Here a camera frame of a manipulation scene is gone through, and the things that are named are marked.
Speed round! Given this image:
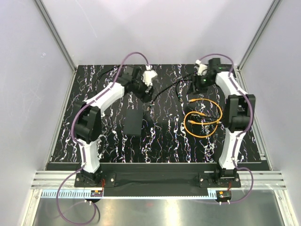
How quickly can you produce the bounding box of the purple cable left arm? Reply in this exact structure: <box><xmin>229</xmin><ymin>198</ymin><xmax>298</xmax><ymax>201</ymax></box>
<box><xmin>55</xmin><ymin>52</ymin><xmax>151</xmax><ymax>224</ymax></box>

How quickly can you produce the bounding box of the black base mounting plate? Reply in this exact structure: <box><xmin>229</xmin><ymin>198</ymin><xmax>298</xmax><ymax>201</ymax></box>
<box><xmin>47</xmin><ymin>162</ymin><xmax>270</xmax><ymax>189</ymax></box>

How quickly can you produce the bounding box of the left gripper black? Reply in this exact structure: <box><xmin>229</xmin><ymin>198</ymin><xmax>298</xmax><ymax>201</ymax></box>
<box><xmin>132</xmin><ymin>74</ymin><xmax>155</xmax><ymax>103</ymax></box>

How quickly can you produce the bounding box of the black cable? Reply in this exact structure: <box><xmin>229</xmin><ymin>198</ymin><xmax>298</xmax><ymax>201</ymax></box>
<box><xmin>174</xmin><ymin>70</ymin><xmax>212</xmax><ymax>102</ymax></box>
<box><xmin>95</xmin><ymin>65</ymin><xmax>184</xmax><ymax>111</ymax></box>

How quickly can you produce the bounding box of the aluminium frame rail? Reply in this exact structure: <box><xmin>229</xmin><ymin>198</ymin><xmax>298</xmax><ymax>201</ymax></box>
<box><xmin>31</xmin><ymin>170</ymin><xmax>73</xmax><ymax>189</ymax></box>

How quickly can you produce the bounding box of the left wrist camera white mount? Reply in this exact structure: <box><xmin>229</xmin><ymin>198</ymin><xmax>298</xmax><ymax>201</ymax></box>
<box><xmin>142</xmin><ymin>70</ymin><xmax>158</xmax><ymax>86</ymax></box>

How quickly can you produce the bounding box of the orange ethernet cable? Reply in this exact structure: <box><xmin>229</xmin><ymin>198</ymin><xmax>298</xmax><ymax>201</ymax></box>
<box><xmin>183</xmin><ymin>98</ymin><xmax>223</xmax><ymax>138</ymax></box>

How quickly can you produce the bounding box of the black network switch box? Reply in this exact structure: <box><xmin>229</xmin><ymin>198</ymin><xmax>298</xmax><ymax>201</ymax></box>
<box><xmin>123</xmin><ymin>108</ymin><xmax>143</xmax><ymax>137</ymax></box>

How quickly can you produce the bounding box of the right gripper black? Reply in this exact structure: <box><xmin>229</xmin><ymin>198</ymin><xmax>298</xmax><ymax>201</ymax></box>
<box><xmin>186</xmin><ymin>73</ymin><xmax>214</xmax><ymax>95</ymax></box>

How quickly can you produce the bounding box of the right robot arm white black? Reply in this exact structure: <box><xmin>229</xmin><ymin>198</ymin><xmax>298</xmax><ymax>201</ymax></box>
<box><xmin>192</xmin><ymin>58</ymin><xmax>256</xmax><ymax>188</ymax></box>

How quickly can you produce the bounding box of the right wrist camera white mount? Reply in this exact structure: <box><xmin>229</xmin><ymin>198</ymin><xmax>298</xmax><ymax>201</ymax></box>
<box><xmin>195</xmin><ymin>60</ymin><xmax>207</xmax><ymax>76</ymax></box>

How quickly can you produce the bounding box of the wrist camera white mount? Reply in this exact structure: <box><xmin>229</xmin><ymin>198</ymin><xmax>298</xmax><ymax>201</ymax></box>
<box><xmin>142</xmin><ymin>70</ymin><xmax>158</xmax><ymax>86</ymax></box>
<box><xmin>195</xmin><ymin>60</ymin><xmax>207</xmax><ymax>76</ymax></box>

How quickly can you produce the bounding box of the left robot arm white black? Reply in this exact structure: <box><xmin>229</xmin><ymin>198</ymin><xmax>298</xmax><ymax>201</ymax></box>
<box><xmin>71</xmin><ymin>65</ymin><xmax>158</xmax><ymax>186</ymax></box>

